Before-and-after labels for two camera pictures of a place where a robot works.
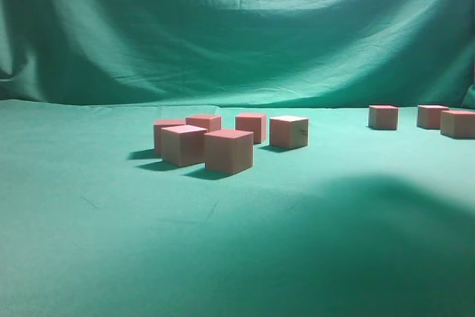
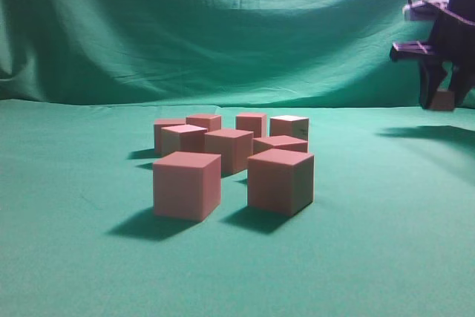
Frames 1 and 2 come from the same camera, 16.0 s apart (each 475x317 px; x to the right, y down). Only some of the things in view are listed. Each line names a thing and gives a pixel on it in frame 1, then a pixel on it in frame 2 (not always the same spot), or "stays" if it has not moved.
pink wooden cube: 159,124 stays
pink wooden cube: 428,116 -> 280,181
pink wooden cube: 289,132 stays
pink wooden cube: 182,145 stays
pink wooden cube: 228,151 stays
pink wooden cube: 457,124 -> 187,185
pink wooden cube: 382,116 -> 442,101
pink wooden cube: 210,122 stays
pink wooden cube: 253,122 stays
